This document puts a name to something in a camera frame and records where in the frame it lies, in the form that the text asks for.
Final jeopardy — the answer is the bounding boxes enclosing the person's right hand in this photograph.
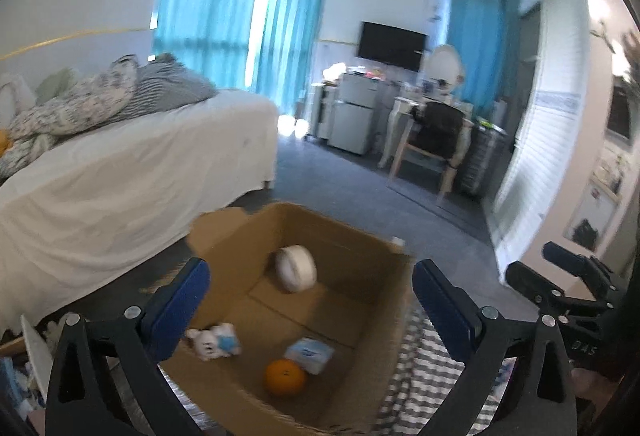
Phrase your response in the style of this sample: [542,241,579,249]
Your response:
[572,368,624,435]

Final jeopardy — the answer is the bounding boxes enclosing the white dressing table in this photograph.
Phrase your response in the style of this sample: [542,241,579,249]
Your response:
[376,92,476,172]

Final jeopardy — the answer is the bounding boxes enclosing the silver mini fridge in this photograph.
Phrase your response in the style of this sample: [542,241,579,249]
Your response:
[328,73,386,156]

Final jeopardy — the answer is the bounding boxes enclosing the checkered tablecloth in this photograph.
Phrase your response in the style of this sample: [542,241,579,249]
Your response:
[369,305,522,436]

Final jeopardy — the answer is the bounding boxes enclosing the beige plush slippers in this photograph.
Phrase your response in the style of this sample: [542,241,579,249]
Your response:
[43,315,67,355]

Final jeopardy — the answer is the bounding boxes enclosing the bed with white sheet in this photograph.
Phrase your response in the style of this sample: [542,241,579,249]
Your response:
[1,89,279,332]

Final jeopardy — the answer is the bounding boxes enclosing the grey striped pillow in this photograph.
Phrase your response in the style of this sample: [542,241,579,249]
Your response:
[108,54,218,123]

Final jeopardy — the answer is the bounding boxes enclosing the cardboard box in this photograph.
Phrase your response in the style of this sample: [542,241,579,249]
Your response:
[162,202,412,435]

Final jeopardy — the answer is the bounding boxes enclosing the orange fruit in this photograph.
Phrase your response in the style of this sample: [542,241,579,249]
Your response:
[264,358,307,398]

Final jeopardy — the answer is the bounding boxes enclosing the white louvered wardrobe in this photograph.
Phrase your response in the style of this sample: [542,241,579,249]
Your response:
[492,0,588,269]

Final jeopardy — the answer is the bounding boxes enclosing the white plush toy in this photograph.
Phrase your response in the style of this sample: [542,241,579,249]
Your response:
[184,322,242,361]

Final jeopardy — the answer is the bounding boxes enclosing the black range hood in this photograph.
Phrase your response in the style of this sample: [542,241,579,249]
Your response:
[606,85,631,144]

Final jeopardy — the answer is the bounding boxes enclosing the dark drawer cabinet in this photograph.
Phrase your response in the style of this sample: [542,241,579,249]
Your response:
[458,118,508,199]

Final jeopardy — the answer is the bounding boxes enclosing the wooden chair black jacket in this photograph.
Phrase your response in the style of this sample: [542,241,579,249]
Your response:
[388,100,472,202]

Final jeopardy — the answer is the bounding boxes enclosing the blue tissue pack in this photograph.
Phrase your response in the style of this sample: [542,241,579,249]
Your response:
[284,338,334,375]

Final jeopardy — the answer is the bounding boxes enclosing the round vanity mirror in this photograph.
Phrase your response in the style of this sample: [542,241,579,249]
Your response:
[425,44,465,97]

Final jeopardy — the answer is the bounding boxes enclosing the floral quilt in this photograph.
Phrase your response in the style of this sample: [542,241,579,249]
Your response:
[1,55,139,180]

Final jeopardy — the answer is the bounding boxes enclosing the blue window curtain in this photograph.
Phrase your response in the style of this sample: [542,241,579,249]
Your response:
[153,0,324,115]

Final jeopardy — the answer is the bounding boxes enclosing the white tape roll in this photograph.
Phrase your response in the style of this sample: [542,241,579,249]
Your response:
[276,245,317,293]

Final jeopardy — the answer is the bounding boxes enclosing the black wall television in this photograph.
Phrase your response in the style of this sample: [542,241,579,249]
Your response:
[357,21,427,72]

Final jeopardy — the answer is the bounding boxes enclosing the blue wardrobe curtain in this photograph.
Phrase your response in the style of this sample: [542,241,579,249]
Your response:
[447,0,521,118]

